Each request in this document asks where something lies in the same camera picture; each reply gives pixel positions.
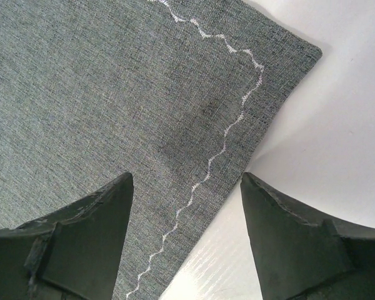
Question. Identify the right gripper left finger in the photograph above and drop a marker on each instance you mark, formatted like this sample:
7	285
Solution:
71	253

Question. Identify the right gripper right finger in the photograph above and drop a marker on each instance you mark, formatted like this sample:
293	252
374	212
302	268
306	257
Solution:
303	253

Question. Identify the grey cloth napkin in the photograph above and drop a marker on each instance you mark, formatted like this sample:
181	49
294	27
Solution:
177	93

